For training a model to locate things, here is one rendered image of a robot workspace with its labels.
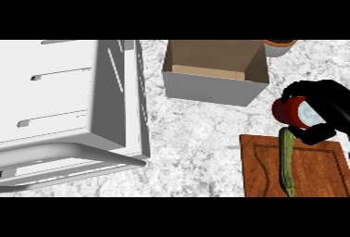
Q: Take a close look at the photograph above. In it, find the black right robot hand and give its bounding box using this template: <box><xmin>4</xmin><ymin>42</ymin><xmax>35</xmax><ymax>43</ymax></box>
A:
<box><xmin>280</xmin><ymin>79</ymin><xmax>350</xmax><ymax>146</ymax></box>

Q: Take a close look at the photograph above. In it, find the red can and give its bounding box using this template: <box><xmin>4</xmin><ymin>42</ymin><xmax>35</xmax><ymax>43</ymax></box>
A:
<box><xmin>270</xmin><ymin>95</ymin><xmax>327</xmax><ymax>130</ymax></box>

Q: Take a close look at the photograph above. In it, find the brown wooden cutting board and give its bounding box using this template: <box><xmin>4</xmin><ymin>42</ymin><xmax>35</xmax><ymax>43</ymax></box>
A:
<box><xmin>239</xmin><ymin>133</ymin><xmax>350</xmax><ymax>198</ymax></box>

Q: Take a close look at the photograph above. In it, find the open cardboard box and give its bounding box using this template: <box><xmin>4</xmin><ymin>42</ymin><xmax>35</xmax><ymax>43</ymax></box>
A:
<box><xmin>160</xmin><ymin>40</ymin><xmax>270</xmax><ymax>107</ymax></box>

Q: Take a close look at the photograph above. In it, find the pale pot with orange rim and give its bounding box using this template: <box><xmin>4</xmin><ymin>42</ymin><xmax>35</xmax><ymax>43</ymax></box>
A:
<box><xmin>261</xmin><ymin>40</ymin><xmax>299</xmax><ymax>58</ymax></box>

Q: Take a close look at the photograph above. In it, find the green cucumber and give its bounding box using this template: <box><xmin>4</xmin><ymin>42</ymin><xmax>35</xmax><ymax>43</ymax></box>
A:
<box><xmin>277</xmin><ymin>126</ymin><xmax>296</xmax><ymax>198</ymax></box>

